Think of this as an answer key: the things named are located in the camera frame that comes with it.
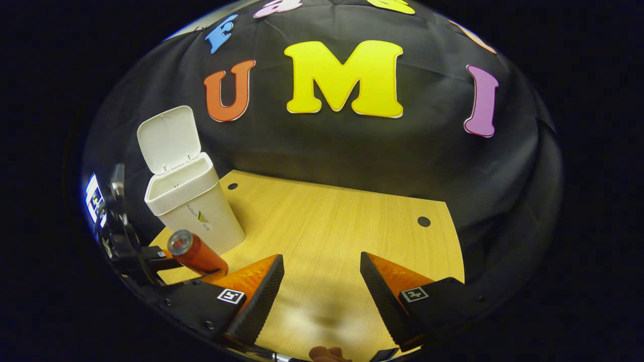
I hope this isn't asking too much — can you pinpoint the wooden desktop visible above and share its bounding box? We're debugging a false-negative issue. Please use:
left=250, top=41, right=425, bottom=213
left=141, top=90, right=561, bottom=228
left=148, top=169, right=466, bottom=362

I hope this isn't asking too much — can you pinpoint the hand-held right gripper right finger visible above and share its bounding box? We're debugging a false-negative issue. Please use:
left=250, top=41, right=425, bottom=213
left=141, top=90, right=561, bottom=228
left=360, top=252, right=489, bottom=352

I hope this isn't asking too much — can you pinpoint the black backdrop cloth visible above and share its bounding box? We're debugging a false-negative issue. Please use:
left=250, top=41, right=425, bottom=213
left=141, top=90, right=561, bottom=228
left=80, top=0, right=564, bottom=322

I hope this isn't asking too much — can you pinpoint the white desktop garbage bin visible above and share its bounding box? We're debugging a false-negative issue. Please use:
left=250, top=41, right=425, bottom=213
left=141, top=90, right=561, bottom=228
left=137, top=106, right=246, bottom=255

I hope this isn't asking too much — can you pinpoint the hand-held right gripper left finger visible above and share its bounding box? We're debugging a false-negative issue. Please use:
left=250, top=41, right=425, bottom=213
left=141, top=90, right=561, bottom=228
left=156, top=254, right=285, bottom=352

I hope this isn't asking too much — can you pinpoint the lit computer screen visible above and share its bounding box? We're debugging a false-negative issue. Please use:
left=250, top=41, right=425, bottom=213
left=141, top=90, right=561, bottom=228
left=85, top=173, right=107, bottom=232

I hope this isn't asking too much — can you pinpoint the orange pop can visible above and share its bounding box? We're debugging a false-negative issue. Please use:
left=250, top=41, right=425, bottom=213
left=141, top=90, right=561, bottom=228
left=168, top=230, right=229, bottom=277

